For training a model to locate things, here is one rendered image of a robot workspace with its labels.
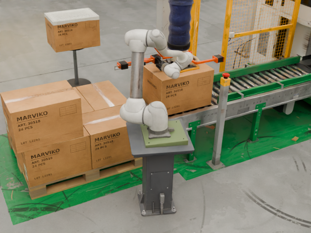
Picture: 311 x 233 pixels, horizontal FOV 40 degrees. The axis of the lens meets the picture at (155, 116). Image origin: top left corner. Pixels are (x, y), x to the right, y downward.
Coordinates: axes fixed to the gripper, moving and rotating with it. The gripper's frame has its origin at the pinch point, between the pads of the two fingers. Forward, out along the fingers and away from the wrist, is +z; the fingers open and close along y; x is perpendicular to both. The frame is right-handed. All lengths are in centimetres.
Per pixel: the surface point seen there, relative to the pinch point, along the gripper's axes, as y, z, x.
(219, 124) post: 57, -54, 45
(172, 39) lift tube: -19.1, -4.3, 16.7
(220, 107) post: 38, -51, 45
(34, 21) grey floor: 106, 490, -5
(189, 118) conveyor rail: 53, -36, 21
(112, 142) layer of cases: 68, -21, -55
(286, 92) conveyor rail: 53, -35, 148
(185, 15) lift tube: -42, -10, 25
